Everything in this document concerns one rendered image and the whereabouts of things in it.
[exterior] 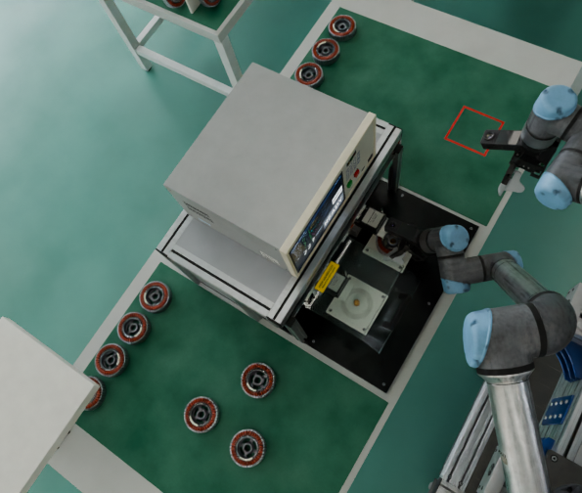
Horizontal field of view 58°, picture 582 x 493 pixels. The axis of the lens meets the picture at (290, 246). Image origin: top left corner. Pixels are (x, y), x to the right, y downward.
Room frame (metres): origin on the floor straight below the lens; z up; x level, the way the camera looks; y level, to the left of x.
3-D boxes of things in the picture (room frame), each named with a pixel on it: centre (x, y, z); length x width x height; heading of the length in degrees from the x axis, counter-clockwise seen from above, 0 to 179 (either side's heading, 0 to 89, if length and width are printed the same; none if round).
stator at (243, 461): (0.11, 0.38, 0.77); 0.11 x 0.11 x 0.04
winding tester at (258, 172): (0.73, -0.05, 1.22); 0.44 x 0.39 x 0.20; 125
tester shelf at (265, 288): (0.72, -0.04, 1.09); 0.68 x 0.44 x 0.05; 125
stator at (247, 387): (0.29, 0.27, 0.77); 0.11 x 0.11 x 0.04
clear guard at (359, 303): (0.39, -0.11, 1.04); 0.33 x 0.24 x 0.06; 35
